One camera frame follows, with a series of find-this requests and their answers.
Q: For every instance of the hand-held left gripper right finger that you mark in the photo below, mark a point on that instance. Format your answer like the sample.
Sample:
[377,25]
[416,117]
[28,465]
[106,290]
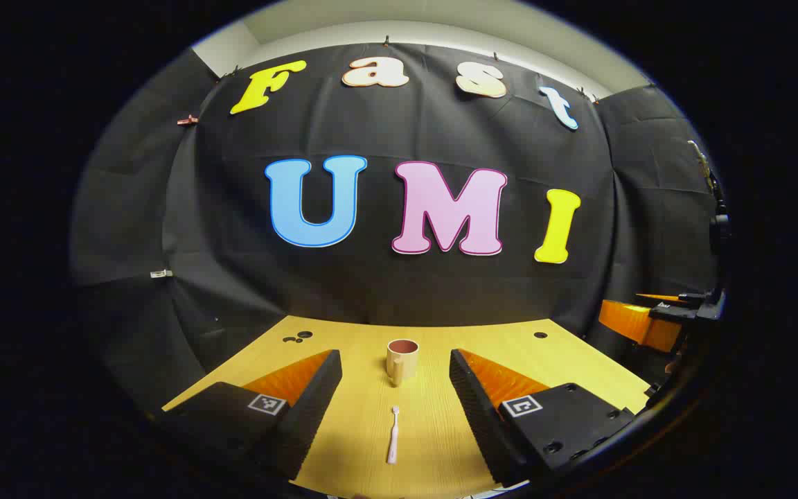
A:
[475,409]

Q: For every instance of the pink toothbrush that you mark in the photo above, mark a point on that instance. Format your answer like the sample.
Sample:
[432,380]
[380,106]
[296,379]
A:
[393,443]

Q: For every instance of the wooden desktop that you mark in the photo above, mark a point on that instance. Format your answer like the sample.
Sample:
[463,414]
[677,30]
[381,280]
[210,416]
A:
[371,416]

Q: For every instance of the small silver clip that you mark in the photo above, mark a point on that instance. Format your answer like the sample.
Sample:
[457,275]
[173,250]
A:
[161,274]

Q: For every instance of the black backdrop cloth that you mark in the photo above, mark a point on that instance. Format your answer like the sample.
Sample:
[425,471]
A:
[385,291]

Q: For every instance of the small red clip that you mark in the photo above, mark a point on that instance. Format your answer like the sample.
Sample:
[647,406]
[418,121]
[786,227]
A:
[188,120]

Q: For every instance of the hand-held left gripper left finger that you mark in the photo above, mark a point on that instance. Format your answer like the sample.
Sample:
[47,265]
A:
[312,409]

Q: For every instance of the beige cup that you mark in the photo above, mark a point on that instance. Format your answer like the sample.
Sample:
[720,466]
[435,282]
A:
[404,364]

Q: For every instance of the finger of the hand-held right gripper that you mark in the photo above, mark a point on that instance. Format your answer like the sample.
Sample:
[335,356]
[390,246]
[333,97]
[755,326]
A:
[638,324]
[662,299]

